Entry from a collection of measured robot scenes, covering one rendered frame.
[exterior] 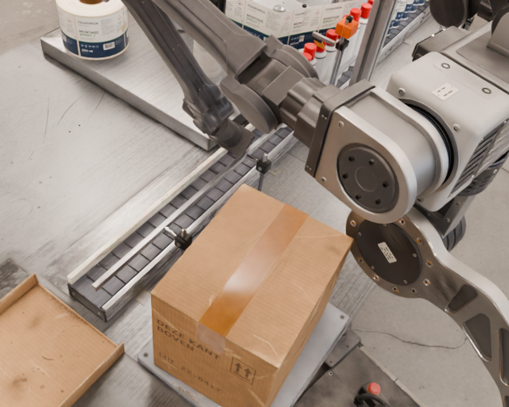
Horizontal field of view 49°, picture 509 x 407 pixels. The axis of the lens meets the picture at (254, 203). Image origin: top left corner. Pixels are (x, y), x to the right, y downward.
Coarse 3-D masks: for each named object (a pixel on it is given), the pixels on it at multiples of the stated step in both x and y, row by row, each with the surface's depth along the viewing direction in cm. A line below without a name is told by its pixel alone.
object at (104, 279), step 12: (348, 60) 168; (252, 144) 139; (228, 168) 132; (216, 180) 129; (204, 192) 127; (192, 204) 125; (144, 240) 116; (132, 252) 113; (120, 264) 111; (108, 276) 109; (96, 288) 107
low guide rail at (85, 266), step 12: (216, 156) 141; (204, 168) 139; (192, 180) 137; (168, 192) 131; (156, 204) 128; (144, 216) 126; (132, 228) 123; (120, 240) 122; (96, 252) 118; (108, 252) 120; (84, 264) 116; (72, 276) 113
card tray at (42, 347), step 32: (32, 288) 120; (0, 320) 114; (32, 320) 115; (64, 320) 116; (0, 352) 110; (32, 352) 110; (64, 352) 111; (96, 352) 112; (0, 384) 106; (32, 384) 106; (64, 384) 107
